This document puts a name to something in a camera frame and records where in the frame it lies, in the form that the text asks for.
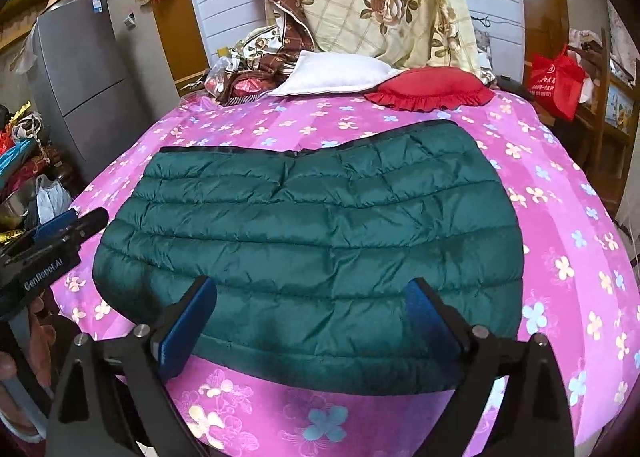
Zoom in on red ruffled pillow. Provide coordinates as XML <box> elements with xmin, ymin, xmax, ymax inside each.
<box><xmin>364</xmin><ymin>67</ymin><xmax>495</xmax><ymax>112</ymax></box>

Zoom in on wooden door frame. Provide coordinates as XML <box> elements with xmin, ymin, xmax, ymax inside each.
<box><xmin>150</xmin><ymin>0</ymin><xmax>211</xmax><ymax>98</ymax></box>

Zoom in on white slatted headboard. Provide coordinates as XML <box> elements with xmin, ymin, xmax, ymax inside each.
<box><xmin>184</xmin><ymin>0</ymin><xmax>527</xmax><ymax>98</ymax></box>

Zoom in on blue cloth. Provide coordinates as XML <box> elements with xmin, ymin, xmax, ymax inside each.
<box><xmin>0</xmin><ymin>136</ymin><xmax>40</xmax><ymax>174</ymax></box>

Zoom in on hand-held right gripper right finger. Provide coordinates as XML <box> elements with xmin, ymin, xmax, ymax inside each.
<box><xmin>403</xmin><ymin>278</ymin><xmax>575</xmax><ymax>457</ymax></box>

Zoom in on grey refrigerator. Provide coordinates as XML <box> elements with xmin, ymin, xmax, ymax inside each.
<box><xmin>27</xmin><ymin>0</ymin><xmax>167</xmax><ymax>188</ymax></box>

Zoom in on beige floral quilt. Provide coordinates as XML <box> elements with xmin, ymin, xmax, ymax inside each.
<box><xmin>243</xmin><ymin>0</ymin><xmax>485</xmax><ymax>75</ymax></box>

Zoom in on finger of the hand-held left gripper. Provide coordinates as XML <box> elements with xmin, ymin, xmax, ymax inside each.
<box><xmin>34</xmin><ymin>210</ymin><xmax>77</xmax><ymax>240</ymax></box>
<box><xmin>59</xmin><ymin>207</ymin><xmax>110</xmax><ymax>245</ymax></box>

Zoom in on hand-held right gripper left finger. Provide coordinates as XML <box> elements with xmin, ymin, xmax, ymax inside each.
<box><xmin>45</xmin><ymin>275</ymin><xmax>219</xmax><ymax>457</ymax></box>

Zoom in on white plastic bag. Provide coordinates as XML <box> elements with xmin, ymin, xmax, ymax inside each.
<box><xmin>34</xmin><ymin>174</ymin><xmax>74</xmax><ymax>224</ymax></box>

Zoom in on dark green down jacket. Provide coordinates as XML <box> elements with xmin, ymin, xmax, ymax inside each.
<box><xmin>92</xmin><ymin>119</ymin><xmax>525</xmax><ymax>394</ymax></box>

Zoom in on white pillow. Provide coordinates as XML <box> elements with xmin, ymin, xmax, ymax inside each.
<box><xmin>269</xmin><ymin>50</ymin><xmax>403</xmax><ymax>98</ymax></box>

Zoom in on clear plastic packets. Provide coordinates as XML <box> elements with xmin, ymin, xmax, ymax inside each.
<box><xmin>204</xmin><ymin>53</ymin><xmax>262</xmax><ymax>105</ymax></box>

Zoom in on red shopping bag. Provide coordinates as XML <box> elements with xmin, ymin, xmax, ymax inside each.
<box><xmin>529</xmin><ymin>43</ymin><xmax>589</xmax><ymax>122</ymax></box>

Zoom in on metal bowl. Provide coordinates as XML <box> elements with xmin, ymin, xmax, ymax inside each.
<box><xmin>0</xmin><ymin>191</ymin><xmax>32</xmax><ymax>230</ymax></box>

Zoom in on pink floral bedsheet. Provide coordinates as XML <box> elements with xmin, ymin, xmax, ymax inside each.
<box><xmin>50</xmin><ymin>87</ymin><xmax>640</xmax><ymax>457</ymax></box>

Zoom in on person's left hand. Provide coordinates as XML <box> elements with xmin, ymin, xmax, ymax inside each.
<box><xmin>0</xmin><ymin>298</ymin><xmax>59</xmax><ymax>438</ymax></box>

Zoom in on wooden shelf unit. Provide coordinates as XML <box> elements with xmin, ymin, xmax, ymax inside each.
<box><xmin>569</xmin><ymin>28</ymin><xmax>640</xmax><ymax>210</ymax></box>

